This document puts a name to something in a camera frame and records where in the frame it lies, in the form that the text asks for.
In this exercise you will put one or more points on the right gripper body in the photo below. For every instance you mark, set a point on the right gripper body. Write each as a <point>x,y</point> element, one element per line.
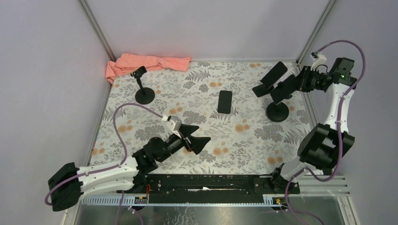
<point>309,81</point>

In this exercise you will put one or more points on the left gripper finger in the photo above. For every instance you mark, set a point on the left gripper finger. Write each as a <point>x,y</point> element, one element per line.
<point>197,144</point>
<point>187,130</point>

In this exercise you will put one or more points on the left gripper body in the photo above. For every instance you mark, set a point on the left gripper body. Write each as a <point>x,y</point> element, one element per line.
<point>186,141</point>

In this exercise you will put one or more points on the black phone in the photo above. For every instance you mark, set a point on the black phone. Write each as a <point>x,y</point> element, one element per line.
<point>284,89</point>
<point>224,102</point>

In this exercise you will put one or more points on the black round-base stand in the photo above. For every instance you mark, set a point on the black round-base stand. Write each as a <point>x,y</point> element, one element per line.
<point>144,95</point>
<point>277,112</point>

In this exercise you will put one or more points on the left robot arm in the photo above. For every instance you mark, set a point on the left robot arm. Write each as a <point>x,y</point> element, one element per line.
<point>70,183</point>

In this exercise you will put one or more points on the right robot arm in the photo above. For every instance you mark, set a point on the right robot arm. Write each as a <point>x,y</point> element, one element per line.
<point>327,142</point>

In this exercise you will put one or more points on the pink cloth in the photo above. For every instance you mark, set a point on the pink cloth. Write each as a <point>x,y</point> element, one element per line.
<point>129,62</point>

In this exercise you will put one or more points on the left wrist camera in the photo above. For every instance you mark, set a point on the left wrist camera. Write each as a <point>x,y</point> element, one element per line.
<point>173,123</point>

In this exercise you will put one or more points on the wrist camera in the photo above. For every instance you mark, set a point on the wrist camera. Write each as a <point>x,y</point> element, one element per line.
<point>318,59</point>
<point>173,123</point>

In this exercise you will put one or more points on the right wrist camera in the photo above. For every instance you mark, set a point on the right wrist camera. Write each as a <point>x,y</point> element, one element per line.
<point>318,59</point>

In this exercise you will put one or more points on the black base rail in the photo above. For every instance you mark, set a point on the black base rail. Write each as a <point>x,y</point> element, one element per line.
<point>216,189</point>

